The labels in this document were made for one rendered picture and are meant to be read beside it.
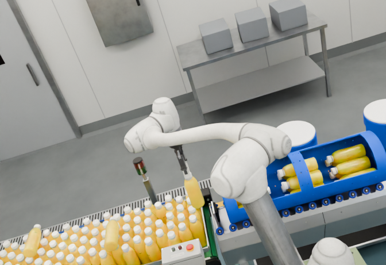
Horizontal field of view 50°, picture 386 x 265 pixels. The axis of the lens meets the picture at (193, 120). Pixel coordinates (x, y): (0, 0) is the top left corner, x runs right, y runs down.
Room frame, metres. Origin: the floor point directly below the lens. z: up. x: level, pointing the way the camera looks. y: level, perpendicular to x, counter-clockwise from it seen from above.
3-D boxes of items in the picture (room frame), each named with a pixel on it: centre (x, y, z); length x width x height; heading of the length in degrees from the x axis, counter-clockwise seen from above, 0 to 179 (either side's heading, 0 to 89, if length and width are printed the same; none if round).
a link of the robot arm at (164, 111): (1.64, 0.12, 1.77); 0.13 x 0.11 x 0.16; 127
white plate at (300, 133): (2.21, -0.60, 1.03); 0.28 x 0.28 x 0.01
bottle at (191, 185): (1.65, 0.11, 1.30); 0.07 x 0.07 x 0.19
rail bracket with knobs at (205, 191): (1.95, 0.07, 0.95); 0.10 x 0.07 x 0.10; 177
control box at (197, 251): (1.47, 0.26, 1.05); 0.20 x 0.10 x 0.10; 87
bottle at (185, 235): (1.64, 0.23, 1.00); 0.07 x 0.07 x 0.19
